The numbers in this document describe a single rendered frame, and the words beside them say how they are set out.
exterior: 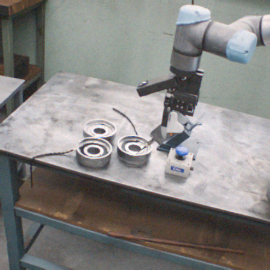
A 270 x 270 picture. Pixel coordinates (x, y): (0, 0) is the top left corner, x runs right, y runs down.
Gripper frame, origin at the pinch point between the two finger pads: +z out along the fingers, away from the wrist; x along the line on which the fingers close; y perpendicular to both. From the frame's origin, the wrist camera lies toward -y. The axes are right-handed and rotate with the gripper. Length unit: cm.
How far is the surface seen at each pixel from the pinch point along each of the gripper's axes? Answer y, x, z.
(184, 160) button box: 7.2, 1.6, 8.6
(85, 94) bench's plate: -37, 32, 13
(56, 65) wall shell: -114, 159, 65
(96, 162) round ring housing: -15.9, -8.3, 10.5
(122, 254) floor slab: -12, 30, 93
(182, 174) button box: 8.0, -0.8, 11.9
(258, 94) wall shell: 39, 165, 52
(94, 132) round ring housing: -22.8, 7.5, 11.6
